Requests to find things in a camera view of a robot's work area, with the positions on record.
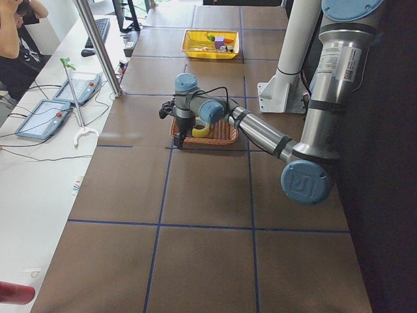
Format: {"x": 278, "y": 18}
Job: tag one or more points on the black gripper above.
{"x": 184, "y": 123}

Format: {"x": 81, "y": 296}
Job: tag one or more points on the yellow tape roll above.
{"x": 201, "y": 129}

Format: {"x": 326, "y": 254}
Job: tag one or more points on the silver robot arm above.
{"x": 304, "y": 100}

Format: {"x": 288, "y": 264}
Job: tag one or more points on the brown wicker basket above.
{"x": 221, "y": 133}

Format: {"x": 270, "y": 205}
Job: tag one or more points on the yellow plastic basket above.
{"x": 196, "y": 38}

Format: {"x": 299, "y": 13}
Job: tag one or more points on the toy panda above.
{"x": 225, "y": 49}

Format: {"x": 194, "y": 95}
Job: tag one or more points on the toy carrot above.
{"x": 212, "y": 38}

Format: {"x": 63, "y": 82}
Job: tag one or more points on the purple cube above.
{"x": 219, "y": 41}

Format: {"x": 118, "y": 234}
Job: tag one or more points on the far teach pendant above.
{"x": 85, "y": 84}

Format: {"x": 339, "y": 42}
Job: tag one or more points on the teach pendant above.
{"x": 44, "y": 120}
{"x": 85, "y": 84}

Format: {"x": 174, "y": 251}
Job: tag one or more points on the white mounting pole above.
{"x": 284, "y": 91}

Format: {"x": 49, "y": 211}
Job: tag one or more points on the black monitor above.
{"x": 126, "y": 16}

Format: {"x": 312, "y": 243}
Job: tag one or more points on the black computer mouse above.
{"x": 87, "y": 52}

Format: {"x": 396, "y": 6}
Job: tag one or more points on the black keyboard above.
{"x": 102, "y": 25}

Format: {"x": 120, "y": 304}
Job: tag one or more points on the near teach pendant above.
{"x": 44, "y": 120}

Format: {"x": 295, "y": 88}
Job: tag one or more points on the reacher grabber stick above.
{"x": 84, "y": 129}

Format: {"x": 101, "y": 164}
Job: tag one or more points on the seated person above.
{"x": 21, "y": 60}

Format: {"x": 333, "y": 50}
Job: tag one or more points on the red cylinder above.
{"x": 16, "y": 294}

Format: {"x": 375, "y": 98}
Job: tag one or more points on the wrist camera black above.
{"x": 168, "y": 108}

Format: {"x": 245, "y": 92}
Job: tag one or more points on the aluminium frame post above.
{"x": 103, "y": 57}

